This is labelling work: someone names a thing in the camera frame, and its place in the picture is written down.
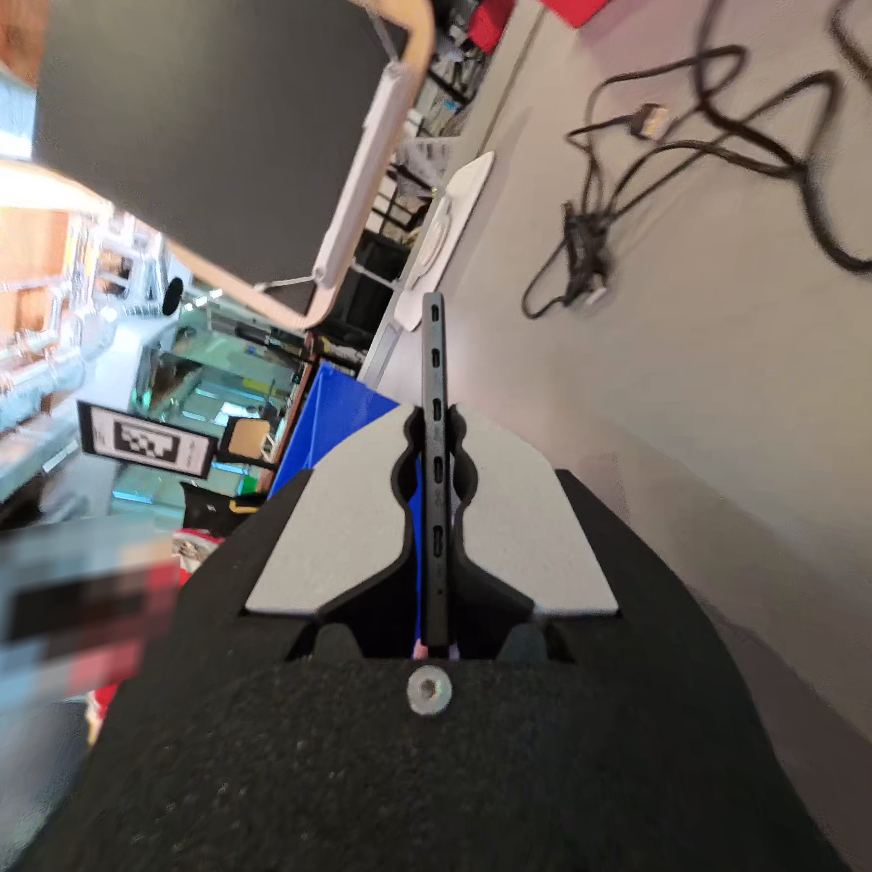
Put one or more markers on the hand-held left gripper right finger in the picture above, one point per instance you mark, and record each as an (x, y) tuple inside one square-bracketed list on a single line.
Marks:
[(538, 538)]

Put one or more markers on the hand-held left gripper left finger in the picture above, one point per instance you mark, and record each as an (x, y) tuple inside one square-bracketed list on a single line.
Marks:
[(334, 538)]

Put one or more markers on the dark grey usb hub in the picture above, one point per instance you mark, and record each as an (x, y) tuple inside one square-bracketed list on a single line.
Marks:
[(436, 477)]

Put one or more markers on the blue plastic bin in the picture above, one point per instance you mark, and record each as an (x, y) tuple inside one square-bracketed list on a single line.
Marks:
[(327, 415)]

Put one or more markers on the black jacket yellow stripe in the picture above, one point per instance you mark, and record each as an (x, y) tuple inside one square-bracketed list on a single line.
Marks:
[(211, 507)]

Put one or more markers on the marker sign on stand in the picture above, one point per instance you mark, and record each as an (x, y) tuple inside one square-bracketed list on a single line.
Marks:
[(146, 439)]

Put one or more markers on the wood-framed black board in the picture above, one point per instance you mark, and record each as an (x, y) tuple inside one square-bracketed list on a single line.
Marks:
[(204, 136)]

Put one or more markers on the small red crate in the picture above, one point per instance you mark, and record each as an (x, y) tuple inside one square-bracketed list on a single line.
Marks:
[(487, 24)]

